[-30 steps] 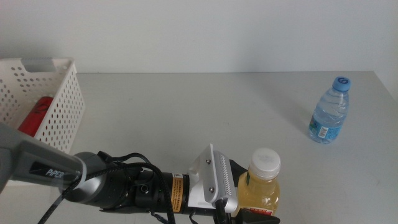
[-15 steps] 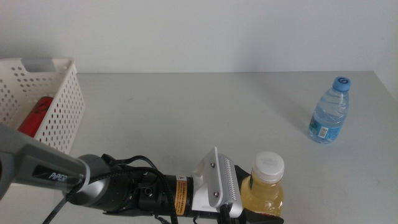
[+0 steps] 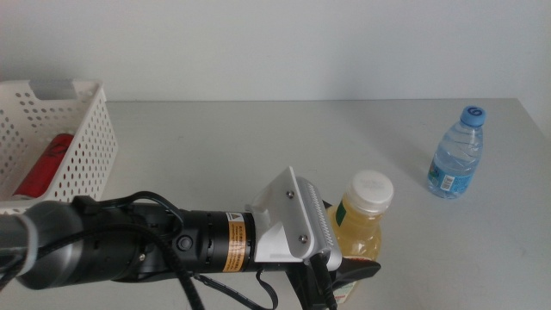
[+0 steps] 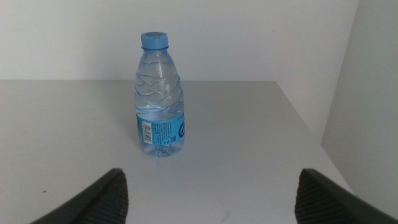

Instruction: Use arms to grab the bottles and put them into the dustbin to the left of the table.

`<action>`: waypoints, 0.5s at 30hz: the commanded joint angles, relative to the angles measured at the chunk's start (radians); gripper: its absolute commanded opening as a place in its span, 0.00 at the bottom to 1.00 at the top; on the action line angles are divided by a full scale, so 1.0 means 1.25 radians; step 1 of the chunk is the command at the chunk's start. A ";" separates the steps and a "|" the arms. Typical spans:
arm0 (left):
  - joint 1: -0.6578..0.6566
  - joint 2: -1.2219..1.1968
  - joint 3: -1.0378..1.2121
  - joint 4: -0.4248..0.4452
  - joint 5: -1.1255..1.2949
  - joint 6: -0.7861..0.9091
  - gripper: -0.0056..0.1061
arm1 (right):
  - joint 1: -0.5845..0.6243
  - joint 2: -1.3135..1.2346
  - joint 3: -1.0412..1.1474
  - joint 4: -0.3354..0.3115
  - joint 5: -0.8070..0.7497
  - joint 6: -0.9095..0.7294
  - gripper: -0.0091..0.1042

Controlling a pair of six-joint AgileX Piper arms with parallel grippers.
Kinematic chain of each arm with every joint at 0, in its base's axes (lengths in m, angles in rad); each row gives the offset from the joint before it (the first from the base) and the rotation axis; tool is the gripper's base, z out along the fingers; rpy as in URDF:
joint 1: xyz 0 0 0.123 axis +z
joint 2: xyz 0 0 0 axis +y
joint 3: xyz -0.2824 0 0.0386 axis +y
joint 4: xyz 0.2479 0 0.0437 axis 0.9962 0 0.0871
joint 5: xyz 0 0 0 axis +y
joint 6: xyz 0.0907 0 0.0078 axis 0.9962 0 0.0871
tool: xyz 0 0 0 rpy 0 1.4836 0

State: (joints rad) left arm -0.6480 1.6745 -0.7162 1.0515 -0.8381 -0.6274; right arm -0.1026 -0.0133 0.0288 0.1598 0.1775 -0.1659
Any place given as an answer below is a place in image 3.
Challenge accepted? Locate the red soda can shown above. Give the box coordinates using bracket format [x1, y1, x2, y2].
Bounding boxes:
[12, 133, 77, 201]

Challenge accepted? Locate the thin black left arm wire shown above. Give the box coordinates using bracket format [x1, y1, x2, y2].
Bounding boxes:
[72, 191, 279, 310]

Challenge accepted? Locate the yellow juice bottle white cap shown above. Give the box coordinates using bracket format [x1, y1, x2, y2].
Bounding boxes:
[320, 170, 395, 305]

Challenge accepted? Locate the clear water bottle blue cap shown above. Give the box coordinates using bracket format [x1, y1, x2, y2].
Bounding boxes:
[426, 105, 486, 200]

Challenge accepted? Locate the white perforated plastic basket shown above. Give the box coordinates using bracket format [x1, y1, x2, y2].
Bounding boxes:
[0, 78, 119, 215]

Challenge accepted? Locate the black braided left camera cable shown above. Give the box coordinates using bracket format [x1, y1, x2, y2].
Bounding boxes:
[0, 223, 339, 310]

